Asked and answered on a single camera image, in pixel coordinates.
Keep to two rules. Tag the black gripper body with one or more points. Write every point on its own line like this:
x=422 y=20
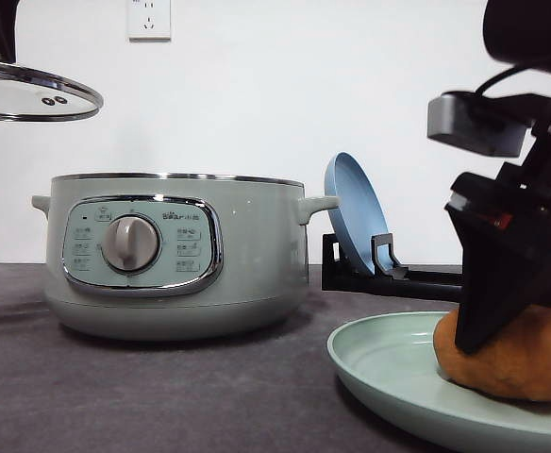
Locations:
x=522 y=188

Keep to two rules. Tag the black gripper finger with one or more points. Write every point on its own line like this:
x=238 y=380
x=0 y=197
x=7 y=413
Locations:
x=506 y=256
x=8 y=9

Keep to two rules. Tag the glass lid with green knob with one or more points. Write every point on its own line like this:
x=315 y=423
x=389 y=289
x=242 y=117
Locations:
x=31 y=94

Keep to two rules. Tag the brown potato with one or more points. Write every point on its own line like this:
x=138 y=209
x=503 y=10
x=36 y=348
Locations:
x=516 y=363

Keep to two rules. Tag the green plate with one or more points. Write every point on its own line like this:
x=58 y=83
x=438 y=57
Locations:
x=391 y=360

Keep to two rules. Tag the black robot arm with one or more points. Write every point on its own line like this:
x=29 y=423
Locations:
x=518 y=32

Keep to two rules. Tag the blue plate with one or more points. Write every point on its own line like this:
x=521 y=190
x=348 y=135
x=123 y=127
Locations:
x=361 y=215

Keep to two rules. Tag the green electric steamer pot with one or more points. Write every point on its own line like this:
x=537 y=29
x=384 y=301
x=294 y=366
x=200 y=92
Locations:
x=176 y=256

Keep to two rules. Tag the black dish rack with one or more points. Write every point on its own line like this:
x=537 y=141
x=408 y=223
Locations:
x=390 y=277

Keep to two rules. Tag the grey table cloth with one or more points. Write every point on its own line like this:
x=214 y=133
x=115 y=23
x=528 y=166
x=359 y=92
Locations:
x=63 y=390

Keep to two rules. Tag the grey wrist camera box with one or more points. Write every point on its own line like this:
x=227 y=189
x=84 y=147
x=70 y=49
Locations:
x=483 y=124

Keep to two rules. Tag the white wall socket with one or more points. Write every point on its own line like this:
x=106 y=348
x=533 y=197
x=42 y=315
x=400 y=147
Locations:
x=148 y=21

